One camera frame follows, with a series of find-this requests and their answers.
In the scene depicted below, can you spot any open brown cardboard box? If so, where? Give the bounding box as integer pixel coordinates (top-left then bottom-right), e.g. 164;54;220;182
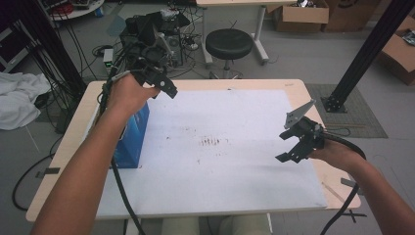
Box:
273;0;331;34

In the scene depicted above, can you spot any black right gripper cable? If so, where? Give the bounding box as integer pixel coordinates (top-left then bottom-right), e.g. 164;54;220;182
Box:
318;131;368;235

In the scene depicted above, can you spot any white crumpled cloth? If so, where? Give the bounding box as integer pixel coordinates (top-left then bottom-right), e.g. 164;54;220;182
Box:
0;70;52;131

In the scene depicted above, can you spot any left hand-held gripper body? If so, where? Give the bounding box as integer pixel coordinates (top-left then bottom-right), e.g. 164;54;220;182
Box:
111;31;174;90

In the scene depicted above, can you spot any black tape cross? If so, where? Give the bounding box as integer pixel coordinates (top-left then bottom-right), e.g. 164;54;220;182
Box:
339;210;368;224

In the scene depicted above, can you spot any white power supply box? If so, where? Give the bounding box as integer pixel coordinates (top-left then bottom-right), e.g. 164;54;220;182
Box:
102;48;115;74

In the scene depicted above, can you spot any black round stool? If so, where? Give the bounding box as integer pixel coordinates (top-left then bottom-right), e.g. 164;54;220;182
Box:
205;27;255;79

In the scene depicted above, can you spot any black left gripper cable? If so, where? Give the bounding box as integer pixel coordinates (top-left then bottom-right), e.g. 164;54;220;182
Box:
97;63;147;235

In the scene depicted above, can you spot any blue cardboard box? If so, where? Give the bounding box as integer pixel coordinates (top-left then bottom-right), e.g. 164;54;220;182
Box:
82;101;151;169

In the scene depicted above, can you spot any white-legged desk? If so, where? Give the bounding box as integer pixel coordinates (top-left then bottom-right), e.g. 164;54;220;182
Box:
195;0;299;66

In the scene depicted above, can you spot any black metal frame post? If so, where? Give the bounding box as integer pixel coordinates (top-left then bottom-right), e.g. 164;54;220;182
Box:
15;0;88;97
320;0;415;114

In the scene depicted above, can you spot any person's left hand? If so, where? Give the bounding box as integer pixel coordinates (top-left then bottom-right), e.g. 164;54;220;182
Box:
104;72;161;119

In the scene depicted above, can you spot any grey floor tape piece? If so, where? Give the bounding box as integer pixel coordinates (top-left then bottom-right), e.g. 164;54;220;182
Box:
34;166;62;179

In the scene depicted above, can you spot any large brown cardboard box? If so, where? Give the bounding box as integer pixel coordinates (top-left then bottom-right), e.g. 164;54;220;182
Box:
376;15;415;87

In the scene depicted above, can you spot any white table mat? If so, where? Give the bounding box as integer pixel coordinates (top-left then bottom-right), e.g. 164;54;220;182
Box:
95;89;328;219

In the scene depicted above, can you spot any round white table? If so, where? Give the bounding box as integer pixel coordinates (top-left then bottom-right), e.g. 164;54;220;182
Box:
38;0;106;22

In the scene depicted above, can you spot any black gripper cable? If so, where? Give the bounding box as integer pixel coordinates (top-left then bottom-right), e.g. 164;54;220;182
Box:
318;131;368;235
97;63;147;235

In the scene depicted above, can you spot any black floor cable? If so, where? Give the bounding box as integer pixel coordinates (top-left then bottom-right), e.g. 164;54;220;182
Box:
12;153;56;212

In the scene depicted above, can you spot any black computer tower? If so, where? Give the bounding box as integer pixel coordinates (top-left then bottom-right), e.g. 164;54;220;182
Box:
118;11;192;70

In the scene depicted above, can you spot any closed brown cardboard box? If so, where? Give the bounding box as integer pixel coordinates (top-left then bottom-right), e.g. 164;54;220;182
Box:
322;0;382;33

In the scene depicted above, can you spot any thin wooden stick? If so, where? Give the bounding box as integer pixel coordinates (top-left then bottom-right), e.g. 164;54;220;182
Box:
321;181;347;206

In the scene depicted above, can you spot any person's right hand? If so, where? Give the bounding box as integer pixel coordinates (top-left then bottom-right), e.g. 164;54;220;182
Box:
307;138;367;174

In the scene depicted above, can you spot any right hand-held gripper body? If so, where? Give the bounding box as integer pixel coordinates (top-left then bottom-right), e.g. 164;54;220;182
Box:
283;98;328;161

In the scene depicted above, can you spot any grey tape strip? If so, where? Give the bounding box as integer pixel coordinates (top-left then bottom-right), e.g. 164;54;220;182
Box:
340;177;366;197

